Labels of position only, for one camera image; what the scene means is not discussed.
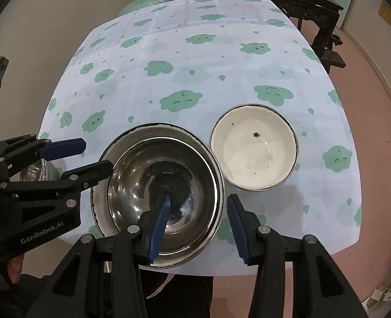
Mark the person's dark trousers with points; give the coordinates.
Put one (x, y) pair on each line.
(189, 298)

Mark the medium stainless steel bowl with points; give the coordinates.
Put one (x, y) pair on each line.
(132, 179)

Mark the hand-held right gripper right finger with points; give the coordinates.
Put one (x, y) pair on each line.
(238, 232)

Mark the cloud print tablecloth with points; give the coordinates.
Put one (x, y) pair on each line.
(198, 73)

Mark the dark wooden stool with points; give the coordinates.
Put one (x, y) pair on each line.
(331, 58)

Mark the person's left hand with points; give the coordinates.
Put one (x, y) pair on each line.
(14, 268)

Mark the white enamel bowl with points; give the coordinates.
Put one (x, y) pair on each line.
(248, 159)

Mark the large stainless steel bowl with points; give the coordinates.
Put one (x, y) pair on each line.
(99, 205)

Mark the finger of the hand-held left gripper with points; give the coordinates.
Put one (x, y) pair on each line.
(86, 175)
(63, 148)

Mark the small stainless steel bowl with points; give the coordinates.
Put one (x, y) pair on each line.
(33, 172)

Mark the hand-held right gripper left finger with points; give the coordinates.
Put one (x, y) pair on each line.
(159, 230)

